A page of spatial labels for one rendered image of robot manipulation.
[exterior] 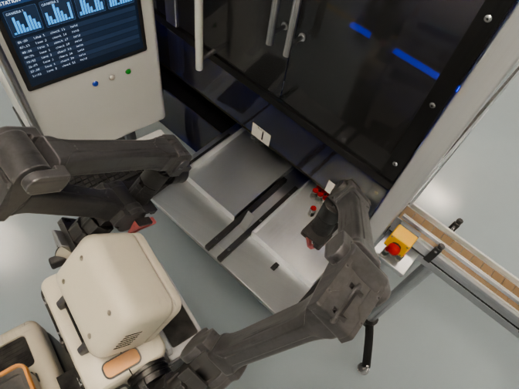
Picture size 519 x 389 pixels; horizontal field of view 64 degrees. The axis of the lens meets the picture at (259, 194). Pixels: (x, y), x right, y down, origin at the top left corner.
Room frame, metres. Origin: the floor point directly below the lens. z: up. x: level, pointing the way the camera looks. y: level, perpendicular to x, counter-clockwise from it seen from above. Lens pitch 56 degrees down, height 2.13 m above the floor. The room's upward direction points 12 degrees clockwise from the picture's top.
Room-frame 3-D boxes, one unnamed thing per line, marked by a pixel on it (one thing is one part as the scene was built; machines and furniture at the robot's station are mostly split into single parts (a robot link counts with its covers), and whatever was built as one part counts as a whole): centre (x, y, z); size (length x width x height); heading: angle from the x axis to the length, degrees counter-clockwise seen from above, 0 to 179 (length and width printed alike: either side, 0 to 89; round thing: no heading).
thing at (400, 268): (0.73, -0.51, 0.87); 0.14 x 0.13 x 0.02; 148
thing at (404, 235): (0.70, -0.48, 1.00); 0.08 x 0.07 x 0.07; 148
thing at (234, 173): (0.91, 0.09, 0.90); 0.34 x 0.26 x 0.04; 148
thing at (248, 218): (0.65, 0.05, 0.91); 0.14 x 0.03 x 0.06; 147
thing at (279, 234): (0.73, -0.20, 0.90); 0.34 x 0.26 x 0.04; 148
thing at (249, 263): (0.76, -0.02, 0.87); 0.70 x 0.48 x 0.02; 58
